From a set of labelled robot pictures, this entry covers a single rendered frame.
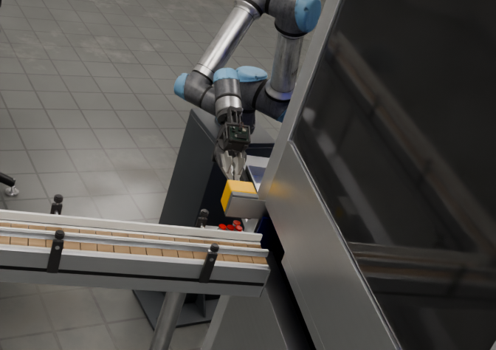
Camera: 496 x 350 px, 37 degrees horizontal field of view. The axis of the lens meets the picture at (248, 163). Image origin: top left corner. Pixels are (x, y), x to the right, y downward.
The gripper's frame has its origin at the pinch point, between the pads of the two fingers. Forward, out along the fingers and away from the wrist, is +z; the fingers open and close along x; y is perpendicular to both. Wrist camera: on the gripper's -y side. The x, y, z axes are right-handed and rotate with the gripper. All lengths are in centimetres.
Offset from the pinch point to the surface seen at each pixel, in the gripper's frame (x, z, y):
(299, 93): 5.4, -5.4, 34.0
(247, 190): 0.9, 7.3, 7.4
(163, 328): -15.4, 35.7, -17.8
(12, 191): -48, -70, -141
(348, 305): 5, 51, 40
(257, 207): 3.8, 11.1, 5.9
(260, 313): 5.3, 36.4, -2.6
